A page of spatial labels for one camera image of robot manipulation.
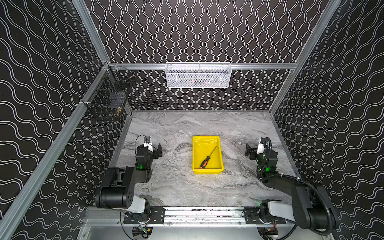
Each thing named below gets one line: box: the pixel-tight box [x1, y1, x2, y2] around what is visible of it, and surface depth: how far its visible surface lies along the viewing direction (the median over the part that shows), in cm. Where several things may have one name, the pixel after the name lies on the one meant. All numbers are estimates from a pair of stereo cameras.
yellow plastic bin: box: [192, 135, 224, 175], surface depth 95 cm
